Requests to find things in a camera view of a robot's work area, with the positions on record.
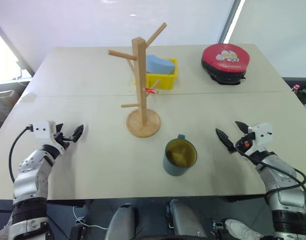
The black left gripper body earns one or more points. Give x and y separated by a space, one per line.
63 141

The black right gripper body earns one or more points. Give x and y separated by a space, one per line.
243 145

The grey rounded leg cover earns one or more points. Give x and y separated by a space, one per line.
185 220
121 222

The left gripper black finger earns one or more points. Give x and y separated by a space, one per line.
59 128
77 133

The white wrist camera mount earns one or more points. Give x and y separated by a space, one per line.
42 130
261 133

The blue-green mug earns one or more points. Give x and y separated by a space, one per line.
172 170

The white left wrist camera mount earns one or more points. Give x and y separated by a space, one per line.
42 130

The yellow plastic bin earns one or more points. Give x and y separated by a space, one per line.
162 81

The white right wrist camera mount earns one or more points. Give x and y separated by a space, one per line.
261 133

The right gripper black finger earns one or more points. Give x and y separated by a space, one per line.
243 127
226 141

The blue foam block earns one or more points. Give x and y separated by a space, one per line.
157 65

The wooden mug tree stand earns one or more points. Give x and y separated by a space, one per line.
140 75

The red round pad, cartoon print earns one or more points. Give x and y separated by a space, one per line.
225 57

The small pink-capped bottle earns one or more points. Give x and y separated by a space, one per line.
296 88

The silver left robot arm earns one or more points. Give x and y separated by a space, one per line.
30 175

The dark window frame bar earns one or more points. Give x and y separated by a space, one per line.
230 20

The red tape mark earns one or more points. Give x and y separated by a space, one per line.
151 90

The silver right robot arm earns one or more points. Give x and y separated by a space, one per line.
288 197

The white sneaker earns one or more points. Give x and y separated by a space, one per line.
243 230

